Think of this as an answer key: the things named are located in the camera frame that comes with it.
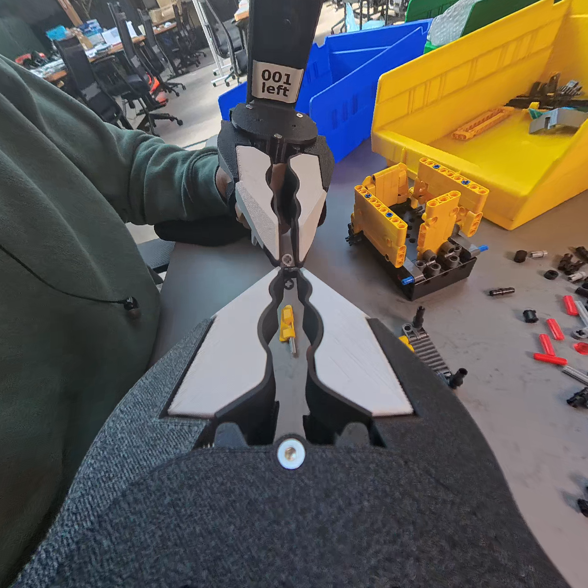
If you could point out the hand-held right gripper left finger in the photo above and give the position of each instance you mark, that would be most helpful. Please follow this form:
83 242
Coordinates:
220 367

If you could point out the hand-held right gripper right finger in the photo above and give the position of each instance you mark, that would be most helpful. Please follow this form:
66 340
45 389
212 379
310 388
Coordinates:
358 367

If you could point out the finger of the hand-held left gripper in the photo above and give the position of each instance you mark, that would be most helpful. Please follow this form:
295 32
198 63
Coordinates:
255 183
312 193

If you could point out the light grey lego pin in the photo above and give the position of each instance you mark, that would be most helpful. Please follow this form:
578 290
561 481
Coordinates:
293 347

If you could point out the yellow lego bracket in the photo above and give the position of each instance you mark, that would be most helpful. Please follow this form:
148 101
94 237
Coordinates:
287 321

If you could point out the blue plastic bin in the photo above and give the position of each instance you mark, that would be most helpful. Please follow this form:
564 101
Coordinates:
349 115

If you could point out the black lego pin connector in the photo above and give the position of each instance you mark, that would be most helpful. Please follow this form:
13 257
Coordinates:
290 278

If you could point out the yellow black lego model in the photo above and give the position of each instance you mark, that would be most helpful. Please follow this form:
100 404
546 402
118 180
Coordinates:
413 220

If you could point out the pile of small lego pins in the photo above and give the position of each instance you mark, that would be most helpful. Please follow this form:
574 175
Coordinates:
556 330

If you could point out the green plastic bin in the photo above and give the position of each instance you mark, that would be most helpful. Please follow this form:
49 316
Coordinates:
500 13

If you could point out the person's left forearm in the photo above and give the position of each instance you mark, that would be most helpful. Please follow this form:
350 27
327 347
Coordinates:
174 179

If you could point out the grey yellow lego subassembly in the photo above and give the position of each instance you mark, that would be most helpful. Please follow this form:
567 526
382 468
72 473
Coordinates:
427 349

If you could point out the blue lego piece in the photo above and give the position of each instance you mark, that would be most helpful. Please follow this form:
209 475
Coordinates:
533 110

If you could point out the grey lego motor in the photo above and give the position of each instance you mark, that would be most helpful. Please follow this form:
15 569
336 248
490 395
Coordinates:
556 120

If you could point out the black lego beam with gears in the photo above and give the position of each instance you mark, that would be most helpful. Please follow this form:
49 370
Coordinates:
546 94

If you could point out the person's left hand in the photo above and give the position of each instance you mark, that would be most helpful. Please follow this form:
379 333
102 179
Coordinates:
225 183

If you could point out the black mesh chair back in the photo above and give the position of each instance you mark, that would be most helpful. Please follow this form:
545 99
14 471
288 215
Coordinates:
156 255

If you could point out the black office chair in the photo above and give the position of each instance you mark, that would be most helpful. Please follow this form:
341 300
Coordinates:
92 87
142 69

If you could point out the yellow plastic bin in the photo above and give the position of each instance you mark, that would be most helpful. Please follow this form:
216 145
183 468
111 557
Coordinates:
459 151

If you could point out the long wooden office desk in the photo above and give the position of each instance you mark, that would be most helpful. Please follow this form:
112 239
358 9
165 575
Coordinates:
110 43

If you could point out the heap of plastic bags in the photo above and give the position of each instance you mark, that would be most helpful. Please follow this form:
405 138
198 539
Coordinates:
454 20

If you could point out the orange lego frame panel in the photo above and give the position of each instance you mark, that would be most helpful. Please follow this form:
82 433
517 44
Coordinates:
482 123

